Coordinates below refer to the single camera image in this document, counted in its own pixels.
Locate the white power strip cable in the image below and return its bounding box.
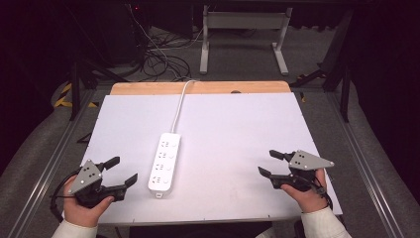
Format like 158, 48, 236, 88
169, 79, 200, 135

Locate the black floor cable bundle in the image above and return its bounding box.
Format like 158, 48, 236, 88
140, 49, 193, 82

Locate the thin white floor cable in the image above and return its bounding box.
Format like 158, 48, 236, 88
126, 2, 206, 81

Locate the white metal table frame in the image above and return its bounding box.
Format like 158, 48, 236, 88
198, 4, 294, 76

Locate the aluminium floor rail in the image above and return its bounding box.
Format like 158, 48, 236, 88
324, 91, 406, 238
7, 88, 97, 238

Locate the white board sheet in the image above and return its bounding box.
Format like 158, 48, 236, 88
62, 91, 344, 226

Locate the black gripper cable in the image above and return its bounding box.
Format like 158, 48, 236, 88
49, 168, 82, 214
310, 174, 334, 211

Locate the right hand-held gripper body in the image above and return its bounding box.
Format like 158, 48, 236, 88
268, 149, 336, 193

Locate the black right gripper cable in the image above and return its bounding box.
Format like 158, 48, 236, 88
310, 174, 334, 211

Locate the black metal stand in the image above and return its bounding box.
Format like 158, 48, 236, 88
289, 9, 355, 124
68, 59, 131, 122

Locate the white power strip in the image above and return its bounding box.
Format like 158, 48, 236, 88
147, 132, 182, 199

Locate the person's left hand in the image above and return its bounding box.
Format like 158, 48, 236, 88
61, 179, 116, 229

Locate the yellow black hazard tape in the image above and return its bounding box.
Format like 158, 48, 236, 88
53, 81, 100, 109

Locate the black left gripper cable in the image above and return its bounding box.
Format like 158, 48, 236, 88
49, 168, 82, 214

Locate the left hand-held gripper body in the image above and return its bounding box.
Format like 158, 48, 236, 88
67, 159, 128, 209

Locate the person's right hand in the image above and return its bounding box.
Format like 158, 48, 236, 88
280, 168, 329, 214

